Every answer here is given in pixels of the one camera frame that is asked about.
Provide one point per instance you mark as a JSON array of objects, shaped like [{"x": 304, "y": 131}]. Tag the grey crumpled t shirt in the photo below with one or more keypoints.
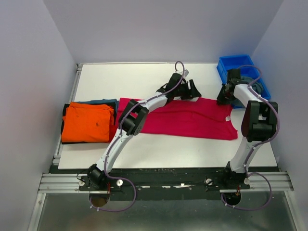
[{"x": 257, "y": 87}]

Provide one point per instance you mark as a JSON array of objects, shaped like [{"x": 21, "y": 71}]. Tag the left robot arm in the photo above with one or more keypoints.
[{"x": 132, "y": 121}]

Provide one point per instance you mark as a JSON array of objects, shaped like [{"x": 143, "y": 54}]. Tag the orange folded t shirt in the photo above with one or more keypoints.
[{"x": 87, "y": 123}]

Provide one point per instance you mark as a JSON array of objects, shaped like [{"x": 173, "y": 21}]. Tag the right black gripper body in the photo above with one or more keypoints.
[{"x": 224, "y": 97}]

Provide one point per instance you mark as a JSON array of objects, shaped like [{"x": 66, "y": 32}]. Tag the black folded t shirt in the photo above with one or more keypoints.
[{"x": 63, "y": 115}]

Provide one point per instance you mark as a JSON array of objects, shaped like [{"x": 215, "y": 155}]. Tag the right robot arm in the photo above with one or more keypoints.
[{"x": 260, "y": 124}]

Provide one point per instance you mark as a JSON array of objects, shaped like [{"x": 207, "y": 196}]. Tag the teal folded t shirt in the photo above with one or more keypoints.
[{"x": 113, "y": 102}]

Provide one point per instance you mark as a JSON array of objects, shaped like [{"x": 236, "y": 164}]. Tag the blue plastic bin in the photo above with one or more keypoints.
[{"x": 245, "y": 62}]

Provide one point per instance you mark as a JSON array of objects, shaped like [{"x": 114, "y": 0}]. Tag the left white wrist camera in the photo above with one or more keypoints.
[{"x": 185, "y": 72}]

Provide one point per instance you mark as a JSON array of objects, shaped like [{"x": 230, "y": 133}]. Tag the aluminium frame profile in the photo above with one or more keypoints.
[{"x": 66, "y": 183}]

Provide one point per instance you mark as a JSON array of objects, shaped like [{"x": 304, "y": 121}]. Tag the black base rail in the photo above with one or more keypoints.
[{"x": 156, "y": 184}]

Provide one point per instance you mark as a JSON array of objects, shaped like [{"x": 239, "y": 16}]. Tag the red folded t shirt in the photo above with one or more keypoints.
[{"x": 112, "y": 132}]

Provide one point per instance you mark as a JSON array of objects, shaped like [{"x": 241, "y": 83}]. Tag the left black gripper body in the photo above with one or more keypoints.
[{"x": 183, "y": 91}]

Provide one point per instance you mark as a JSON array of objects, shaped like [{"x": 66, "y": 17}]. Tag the magenta t shirt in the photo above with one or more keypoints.
[{"x": 203, "y": 118}]

